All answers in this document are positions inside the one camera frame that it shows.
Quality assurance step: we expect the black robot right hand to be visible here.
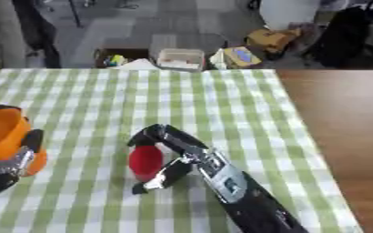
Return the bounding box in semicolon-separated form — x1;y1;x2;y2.
126;123;214;196

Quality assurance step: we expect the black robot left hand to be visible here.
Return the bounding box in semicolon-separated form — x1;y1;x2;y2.
0;105;46;201

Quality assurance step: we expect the red cup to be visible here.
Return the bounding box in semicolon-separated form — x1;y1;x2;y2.
127;144;166;183

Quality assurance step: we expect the orange cup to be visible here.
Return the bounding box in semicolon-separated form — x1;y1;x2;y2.
0;105;50;177

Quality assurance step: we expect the white paper sheet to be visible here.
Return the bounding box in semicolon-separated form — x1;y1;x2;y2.
111;57;163;71

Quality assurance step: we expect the clear plastic bin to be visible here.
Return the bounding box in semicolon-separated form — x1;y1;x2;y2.
155;48;207;73

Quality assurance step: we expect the dark cardboard box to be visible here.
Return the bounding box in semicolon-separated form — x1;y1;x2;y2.
92;47;152;69

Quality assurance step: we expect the yellow box with blue print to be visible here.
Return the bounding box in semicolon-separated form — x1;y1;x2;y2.
221;46;263;69

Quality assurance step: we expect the person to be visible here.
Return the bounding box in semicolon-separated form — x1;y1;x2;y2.
0;0;63;69

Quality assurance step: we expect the tan cardboard box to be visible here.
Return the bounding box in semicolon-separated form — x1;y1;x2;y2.
245;27;303;55

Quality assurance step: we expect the black tripod leg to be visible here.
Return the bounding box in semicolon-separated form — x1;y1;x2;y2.
66;0;85;29

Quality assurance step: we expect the white bin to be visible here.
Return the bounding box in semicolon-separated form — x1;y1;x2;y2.
257;0;324;31

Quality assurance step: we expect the black bag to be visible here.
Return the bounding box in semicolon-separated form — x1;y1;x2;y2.
306;5;373;69

